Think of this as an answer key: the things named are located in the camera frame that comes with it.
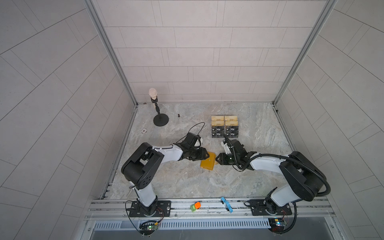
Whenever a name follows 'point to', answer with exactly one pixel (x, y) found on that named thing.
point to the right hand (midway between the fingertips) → (216, 160)
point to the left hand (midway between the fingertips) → (208, 156)
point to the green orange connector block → (195, 206)
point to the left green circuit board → (148, 229)
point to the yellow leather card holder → (209, 163)
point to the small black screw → (178, 115)
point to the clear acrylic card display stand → (228, 125)
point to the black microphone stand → (160, 119)
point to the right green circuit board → (276, 224)
